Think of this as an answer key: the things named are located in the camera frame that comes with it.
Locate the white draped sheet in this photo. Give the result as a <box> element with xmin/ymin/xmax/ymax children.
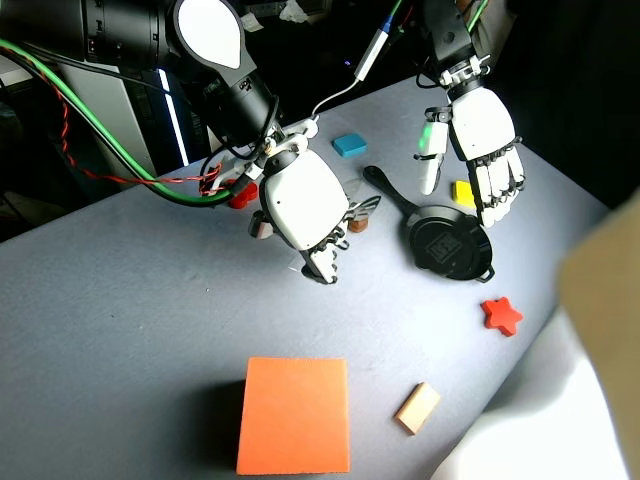
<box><xmin>429</xmin><ymin>307</ymin><xmax>631</xmax><ymax>480</ymax></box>

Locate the white crumpled paper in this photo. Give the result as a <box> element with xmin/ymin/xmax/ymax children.
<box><xmin>278</xmin><ymin>0</ymin><xmax>310</xmax><ymax>24</ymax></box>

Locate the grey table cloth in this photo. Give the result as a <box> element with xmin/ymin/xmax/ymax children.
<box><xmin>0</xmin><ymin>74</ymin><xmax>611</xmax><ymax>480</ymax></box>

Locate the blue block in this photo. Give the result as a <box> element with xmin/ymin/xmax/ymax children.
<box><xmin>332</xmin><ymin>132</ymin><xmax>369</xmax><ymax>159</ymax></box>

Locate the red star block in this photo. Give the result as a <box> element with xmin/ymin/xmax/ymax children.
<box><xmin>480</xmin><ymin>296</ymin><xmax>525</xmax><ymax>338</ymax></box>

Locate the orange box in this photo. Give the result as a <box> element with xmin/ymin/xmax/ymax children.
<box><xmin>235</xmin><ymin>355</ymin><xmax>352</xmax><ymax>476</ymax></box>

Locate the black cast iron skillet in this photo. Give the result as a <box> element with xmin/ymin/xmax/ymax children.
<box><xmin>362</xmin><ymin>164</ymin><xmax>496</xmax><ymax>284</ymax></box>

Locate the yellow block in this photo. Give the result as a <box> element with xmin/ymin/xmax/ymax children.
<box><xmin>451</xmin><ymin>180</ymin><xmax>477</xmax><ymax>209</ymax></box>

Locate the white adapter with cable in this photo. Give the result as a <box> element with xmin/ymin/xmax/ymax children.
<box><xmin>310</xmin><ymin>14</ymin><xmax>392</xmax><ymax>121</ymax></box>

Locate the tan cardboard piece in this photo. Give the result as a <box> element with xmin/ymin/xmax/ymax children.
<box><xmin>557</xmin><ymin>187</ymin><xmax>640</xmax><ymax>480</ymax></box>

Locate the white cabinet with black strips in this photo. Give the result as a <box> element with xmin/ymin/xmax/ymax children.
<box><xmin>54</xmin><ymin>62</ymin><xmax>194</xmax><ymax>174</ymax></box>

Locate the person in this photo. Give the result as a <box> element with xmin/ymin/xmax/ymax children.
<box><xmin>472</xmin><ymin>0</ymin><xmax>517</xmax><ymax>56</ymax></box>

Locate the red heart block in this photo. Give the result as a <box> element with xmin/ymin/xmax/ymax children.
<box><xmin>227</xmin><ymin>180</ymin><xmax>260</xmax><ymax>210</ymax></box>

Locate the beige wooden block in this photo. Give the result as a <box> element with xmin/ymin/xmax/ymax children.
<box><xmin>393</xmin><ymin>381</ymin><xmax>442</xmax><ymax>436</ymax></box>

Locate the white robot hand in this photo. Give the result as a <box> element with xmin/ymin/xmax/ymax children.
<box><xmin>248</xmin><ymin>148</ymin><xmax>352</xmax><ymax>286</ymax></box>
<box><xmin>413</xmin><ymin>85</ymin><xmax>527</xmax><ymax>230</ymax></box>

